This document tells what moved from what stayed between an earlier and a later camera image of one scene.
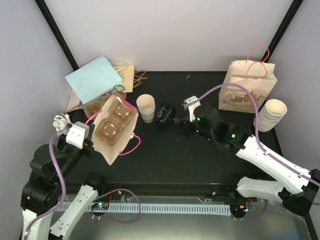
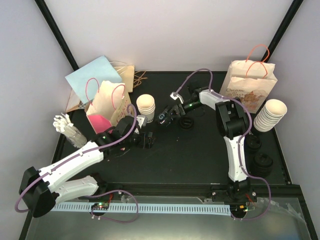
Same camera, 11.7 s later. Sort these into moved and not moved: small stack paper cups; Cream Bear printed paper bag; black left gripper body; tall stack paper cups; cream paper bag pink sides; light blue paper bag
Moved: black left gripper body; cream paper bag pink sides
Not moved: Cream Bear printed paper bag; light blue paper bag; small stack paper cups; tall stack paper cups
